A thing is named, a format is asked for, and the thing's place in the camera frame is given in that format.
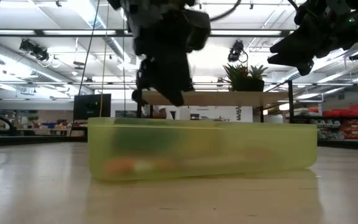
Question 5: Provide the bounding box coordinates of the yellow hanging cable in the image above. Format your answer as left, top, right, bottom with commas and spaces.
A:
99, 0, 111, 118

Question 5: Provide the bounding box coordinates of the black hanging cable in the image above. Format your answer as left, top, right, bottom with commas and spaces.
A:
78, 0, 101, 96

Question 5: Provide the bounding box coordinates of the black monitor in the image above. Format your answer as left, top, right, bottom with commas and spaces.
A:
73, 93, 112, 121

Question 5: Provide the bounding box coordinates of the overhead rig camera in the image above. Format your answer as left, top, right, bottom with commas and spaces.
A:
227, 40, 249, 63

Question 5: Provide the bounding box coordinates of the yellow translucent pencil case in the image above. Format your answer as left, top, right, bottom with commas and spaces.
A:
87, 116, 318, 182

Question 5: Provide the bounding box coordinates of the ceiling mounted camera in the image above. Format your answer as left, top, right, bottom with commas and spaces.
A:
18, 38, 50, 62

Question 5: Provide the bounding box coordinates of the wooden shelf riser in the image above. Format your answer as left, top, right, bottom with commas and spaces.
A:
137, 80, 295, 124

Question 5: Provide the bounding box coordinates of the storage rack with bins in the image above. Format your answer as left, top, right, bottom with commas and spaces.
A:
293, 104, 358, 141

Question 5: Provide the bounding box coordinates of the right gripper cable loop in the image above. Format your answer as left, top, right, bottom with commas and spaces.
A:
209, 0, 243, 23

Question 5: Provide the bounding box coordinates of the potted succulent plant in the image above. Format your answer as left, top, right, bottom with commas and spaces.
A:
223, 63, 269, 92

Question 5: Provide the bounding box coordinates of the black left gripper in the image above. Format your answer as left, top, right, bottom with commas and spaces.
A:
121, 0, 213, 106

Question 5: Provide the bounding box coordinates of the person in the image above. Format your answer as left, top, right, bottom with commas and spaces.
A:
141, 105, 175, 120

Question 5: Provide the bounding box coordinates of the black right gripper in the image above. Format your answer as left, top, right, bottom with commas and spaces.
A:
267, 0, 358, 77

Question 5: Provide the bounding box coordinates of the overhead rig bar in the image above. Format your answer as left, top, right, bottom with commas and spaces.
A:
0, 29, 295, 37

